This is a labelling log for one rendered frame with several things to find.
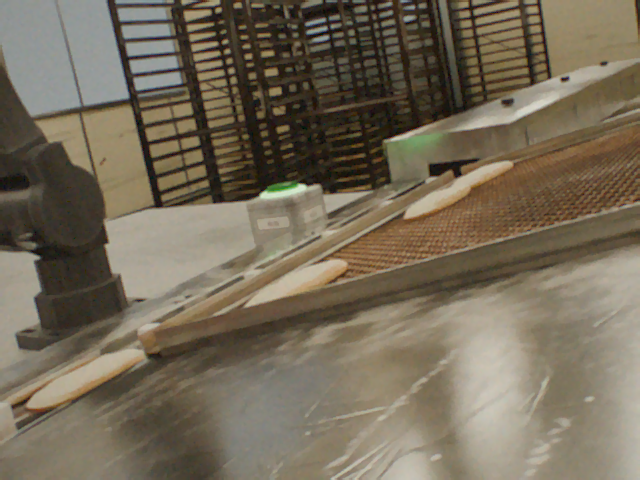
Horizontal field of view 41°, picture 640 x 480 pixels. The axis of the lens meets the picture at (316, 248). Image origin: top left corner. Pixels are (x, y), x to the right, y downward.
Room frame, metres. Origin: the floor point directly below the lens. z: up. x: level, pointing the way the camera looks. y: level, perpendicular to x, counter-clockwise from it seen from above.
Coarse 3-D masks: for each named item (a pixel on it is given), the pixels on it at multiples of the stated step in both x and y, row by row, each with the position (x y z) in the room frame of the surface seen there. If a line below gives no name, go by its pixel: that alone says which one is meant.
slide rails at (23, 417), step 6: (456, 174) 1.21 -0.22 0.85; (138, 348) 0.62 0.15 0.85; (24, 408) 0.53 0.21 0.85; (54, 408) 0.52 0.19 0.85; (12, 414) 0.52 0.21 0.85; (18, 414) 0.52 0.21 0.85; (24, 414) 0.51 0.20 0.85; (30, 414) 0.51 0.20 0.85; (36, 414) 0.51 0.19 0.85; (42, 414) 0.51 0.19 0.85; (18, 420) 0.50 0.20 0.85; (24, 420) 0.50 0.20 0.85; (30, 420) 0.51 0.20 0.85; (18, 426) 0.50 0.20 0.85; (24, 426) 0.50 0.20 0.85
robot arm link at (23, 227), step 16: (16, 176) 0.81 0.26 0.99; (0, 192) 0.80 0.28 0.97; (16, 192) 0.78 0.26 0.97; (0, 208) 0.79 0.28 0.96; (16, 208) 0.78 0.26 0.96; (0, 224) 0.79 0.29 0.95; (16, 224) 0.78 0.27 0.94; (32, 224) 0.77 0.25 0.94; (0, 240) 0.79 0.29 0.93; (16, 240) 0.77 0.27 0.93; (32, 240) 0.77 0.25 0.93; (96, 240) 0.83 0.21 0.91; (48, 256) 0.82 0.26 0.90; (64, 256) 0.82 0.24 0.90
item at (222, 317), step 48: (576, 144) 0.80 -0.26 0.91; (624, 144) 0.66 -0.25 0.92; (432, 192) 0.82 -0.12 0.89; (480, 192) 0.69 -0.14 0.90; (528, 192) 0.57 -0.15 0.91; (576, 192) 0.50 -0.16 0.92; (336, 240) 0.65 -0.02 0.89; (384, 240) 0.60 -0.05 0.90; (432, 240) 0.51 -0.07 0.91; (480, 240) 0.44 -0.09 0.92; (528, 240) 0.34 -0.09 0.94; (576, 240) 0.33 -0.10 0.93; (624, 240) 0.32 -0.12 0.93; (240, 288) 0.54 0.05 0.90; (336, 288) 0.39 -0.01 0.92; (384, 288) 0.38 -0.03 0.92; (432, 288) 0.36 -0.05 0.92; (144, 336) 0.46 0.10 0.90; (192, 336) 0.44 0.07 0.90; (240, 336) 0.42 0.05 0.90
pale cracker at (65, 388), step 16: (128, 352) 0.58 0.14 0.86; (80, 368) 0.56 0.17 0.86; (96, 368) 0.55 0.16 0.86; (112, 368) 0.55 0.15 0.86; (48, 384) 0.54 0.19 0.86; (64, 384) 0.53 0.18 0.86; (80, 384) 0.53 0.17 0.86; (96, 384) 0.53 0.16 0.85; (32, 400) 0.52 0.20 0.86; (48, 400) 0.51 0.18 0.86; (64, 400) 0.52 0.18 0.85
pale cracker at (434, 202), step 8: (464, 184) 0.72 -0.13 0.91; (440, 192) 0.69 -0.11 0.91; (448, 192) 0.68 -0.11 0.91; (456, 192) 0.68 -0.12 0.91; (464, 192) 0.69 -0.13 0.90; (424, 200) 0.67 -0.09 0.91; (432, 200) 0.66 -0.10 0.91; (440, 200) 0.66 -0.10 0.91; (448, 200) 0.67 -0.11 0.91; (456, 200) 0.68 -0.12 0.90; (416, 208) 0.66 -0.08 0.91; (424, 208) 0.65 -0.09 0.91; (432, 208) 0.65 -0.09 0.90; (440, 208) 0.66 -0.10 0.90; (408, 216) 0.66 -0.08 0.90; (416, 216) 0.65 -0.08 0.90
